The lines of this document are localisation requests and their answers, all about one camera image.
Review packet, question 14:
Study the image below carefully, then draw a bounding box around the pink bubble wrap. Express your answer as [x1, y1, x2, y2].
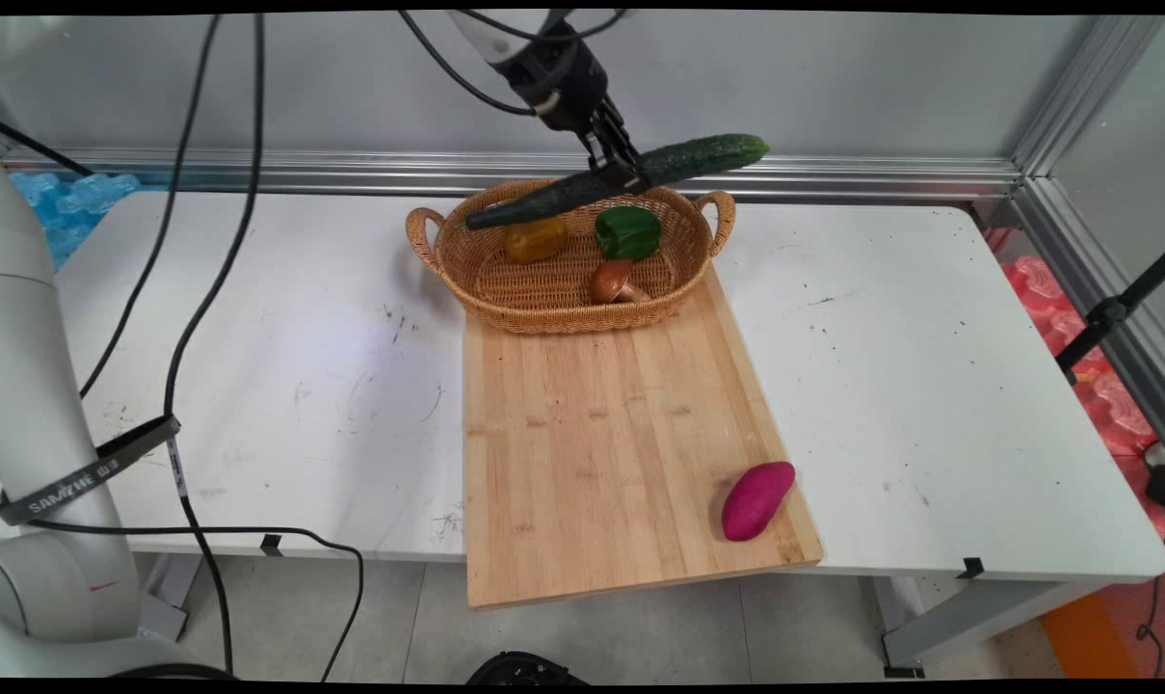
[999, 254, 1165, 546]

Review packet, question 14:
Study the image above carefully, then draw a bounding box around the thin black cable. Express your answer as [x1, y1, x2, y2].
[79, 13, 223, 400]
[1134, 520, 1165, 679]

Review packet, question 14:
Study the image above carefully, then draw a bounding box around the black tripod stand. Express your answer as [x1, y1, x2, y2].
[1054, 246, 1165, 387]

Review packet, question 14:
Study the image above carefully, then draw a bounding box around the black round device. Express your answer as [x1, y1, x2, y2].
[464, 651, 590, 687]

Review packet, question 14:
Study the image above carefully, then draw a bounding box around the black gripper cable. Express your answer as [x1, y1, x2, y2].
[397, 10, 540, 119]

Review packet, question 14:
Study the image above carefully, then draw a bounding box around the purple sweet potato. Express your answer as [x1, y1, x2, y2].
[721, 461, 797, 543]

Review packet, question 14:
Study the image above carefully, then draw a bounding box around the green bell pepper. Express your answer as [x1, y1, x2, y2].
[595, 205, 662, 261]

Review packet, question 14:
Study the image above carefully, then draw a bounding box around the orange floor mat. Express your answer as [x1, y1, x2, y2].
[1038, 578, 1165, 679]

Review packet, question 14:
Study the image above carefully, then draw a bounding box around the dark green cucumber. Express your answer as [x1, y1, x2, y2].
[463, 133, 771, 232]

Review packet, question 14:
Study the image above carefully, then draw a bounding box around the aluminium frame rail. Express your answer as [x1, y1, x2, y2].
[0, 147, 1026, 205]
[1011, 176, 1165, 449]

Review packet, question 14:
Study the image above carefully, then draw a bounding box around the woven wicker basket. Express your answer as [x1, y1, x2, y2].
[406, 178, 737, 335]

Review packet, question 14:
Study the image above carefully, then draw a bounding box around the bamboo cutting board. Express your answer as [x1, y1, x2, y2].
[462, 265, 824, 611]

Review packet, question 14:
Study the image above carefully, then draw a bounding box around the yellow bell pepper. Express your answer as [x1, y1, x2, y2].
[503, 217, 569, 264]

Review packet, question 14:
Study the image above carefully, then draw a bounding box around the blue bubble wrap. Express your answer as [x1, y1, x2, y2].
[9, 172, 143, 269]

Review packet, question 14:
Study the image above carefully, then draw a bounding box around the grey table leg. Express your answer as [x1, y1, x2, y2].
[876, 575, 1118, 679]

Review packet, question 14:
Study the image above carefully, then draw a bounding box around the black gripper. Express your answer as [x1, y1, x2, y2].
[508, 32, 653, 192]

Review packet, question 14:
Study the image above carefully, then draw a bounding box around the grey velcro strap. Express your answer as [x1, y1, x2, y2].
[0, 414, 182, 527]

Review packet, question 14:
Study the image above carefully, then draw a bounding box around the aluminium frame post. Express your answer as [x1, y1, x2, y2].
[1011, 14, 1165, 179]

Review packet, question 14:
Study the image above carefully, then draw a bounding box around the brown mushroom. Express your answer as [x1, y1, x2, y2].
[588, 258, 652, 306]

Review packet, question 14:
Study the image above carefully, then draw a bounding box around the thick black cable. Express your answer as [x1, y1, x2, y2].
[163, 13, 265, 676]

